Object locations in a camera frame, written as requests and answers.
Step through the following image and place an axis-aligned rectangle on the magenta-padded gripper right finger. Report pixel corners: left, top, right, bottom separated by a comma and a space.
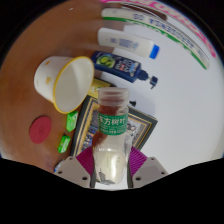
126, 145, 169, 189

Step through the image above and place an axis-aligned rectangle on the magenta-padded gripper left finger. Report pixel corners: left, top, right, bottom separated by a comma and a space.
53, 145, 98, 189

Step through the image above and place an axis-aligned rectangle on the clear plastic drink bottle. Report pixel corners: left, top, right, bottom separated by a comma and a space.
91, 87, 134, 186

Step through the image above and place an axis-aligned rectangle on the framed group picture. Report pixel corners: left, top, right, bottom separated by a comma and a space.
69, 94, 159, 158

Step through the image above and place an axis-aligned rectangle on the flat round red coaster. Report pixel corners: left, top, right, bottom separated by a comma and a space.
28, 115, 53, 145

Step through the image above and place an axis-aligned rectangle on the amber pump bottle yellow label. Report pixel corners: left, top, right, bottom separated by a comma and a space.
87, 77, 138, 107

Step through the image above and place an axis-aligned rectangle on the white cup with yellow rim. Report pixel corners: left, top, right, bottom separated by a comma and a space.
33, 55, 96, 115

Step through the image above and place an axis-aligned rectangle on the dark blue pump bottle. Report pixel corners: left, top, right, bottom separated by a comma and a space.
90, 50, 159, 90

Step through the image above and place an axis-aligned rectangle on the white lotion bottle blue cap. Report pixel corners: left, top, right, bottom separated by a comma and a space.
97, 27, 161, 60

